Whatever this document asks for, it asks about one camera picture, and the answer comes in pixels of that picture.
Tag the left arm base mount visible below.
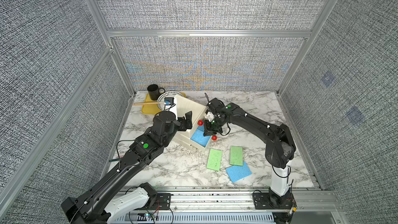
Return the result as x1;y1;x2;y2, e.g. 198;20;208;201
134;183;171;211

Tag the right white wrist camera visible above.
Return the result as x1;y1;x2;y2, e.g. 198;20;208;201
204;112;215;122

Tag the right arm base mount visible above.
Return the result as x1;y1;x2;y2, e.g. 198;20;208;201
252;189;297;211

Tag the blue sponge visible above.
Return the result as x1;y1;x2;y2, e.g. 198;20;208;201
226;162;252;183
191;125;211;147

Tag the green sponge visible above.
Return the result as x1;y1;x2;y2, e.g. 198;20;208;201
206;149;223;171
230;146;244;166

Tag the white three-drawer cabinet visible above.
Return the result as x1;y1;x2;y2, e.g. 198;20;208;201
171;95;206;150

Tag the black mug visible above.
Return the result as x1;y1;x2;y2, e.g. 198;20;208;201
147;84;166;101

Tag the blue sponge front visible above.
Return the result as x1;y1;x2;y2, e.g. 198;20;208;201
226;162;252;183

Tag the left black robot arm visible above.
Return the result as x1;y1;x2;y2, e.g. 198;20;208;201
61;111;193;224

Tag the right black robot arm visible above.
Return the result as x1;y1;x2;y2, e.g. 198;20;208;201
204;98;296;198

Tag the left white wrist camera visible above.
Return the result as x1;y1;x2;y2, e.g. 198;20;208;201
164;96;178;119

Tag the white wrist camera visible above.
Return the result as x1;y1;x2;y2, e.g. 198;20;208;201
164;96;178;119
204;112;215;122

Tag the white bowl black pattern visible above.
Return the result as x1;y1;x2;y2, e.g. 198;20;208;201
157;91;186;110

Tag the green sponge right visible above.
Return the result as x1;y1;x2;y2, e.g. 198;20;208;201
230;146;244;166

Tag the yellow tray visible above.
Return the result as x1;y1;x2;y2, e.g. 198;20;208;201
141;92;187;115

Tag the green sponge left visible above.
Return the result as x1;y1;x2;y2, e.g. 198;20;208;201
206;149;223;171

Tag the aluminium front rail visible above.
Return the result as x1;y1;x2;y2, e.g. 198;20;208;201
156;187;343;213

